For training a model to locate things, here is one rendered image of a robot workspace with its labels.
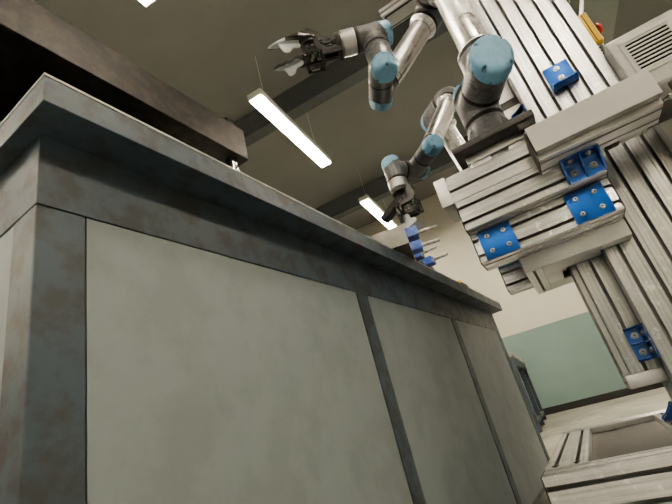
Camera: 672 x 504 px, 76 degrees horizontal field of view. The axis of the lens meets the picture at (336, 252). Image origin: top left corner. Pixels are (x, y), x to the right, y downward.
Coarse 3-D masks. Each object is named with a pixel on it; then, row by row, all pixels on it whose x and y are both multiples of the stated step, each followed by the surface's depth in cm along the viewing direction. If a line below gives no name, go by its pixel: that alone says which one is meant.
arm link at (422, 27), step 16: (416, 0) 143; (416, 16) 142; (432, 16) 141; (416, 32) 139; (432, 32) 144; (400, 48) 137; (416, 48) 138; (400, 64) 135; (400, 80) 136; (384, 96) 132
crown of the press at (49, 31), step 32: (0, 0) 138; (0, 32) 137; (32, 32) 143; (64, 32) 155; (0, 64) 146; (32, 64) 149; (64, 64) 152; (96, 64) 161; (128, 64) 176; (0, 96) 157; (96, 96) 167; (128, 96) 170; (160, 96) 185; (160, 128) 189; (192, 128) 194; (224, 128) 216; (224, 160) 219
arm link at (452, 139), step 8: (432, 104) 190; (424, 112) 197; (432, 112) 191; (424, 120) 197; (424, 128) 199; (448, 128) 190; (456, 128) 191; (448, 136) 189; (456, 136) 188; (448, 144) 189; (456, 144) 187; (448, 152) 191
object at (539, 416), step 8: (512, 360) 450; (520, 360) 536; (520, 368) 526; (528, 376) 600; (520, 384) 441; (528, 384) 518; (528, 392) 515; (528, 400) 434; (536, 400) 588; (536, 408) 507; (536, 416) 430; (544, 416) 579; (536, 424) 425; (544, 424) 499
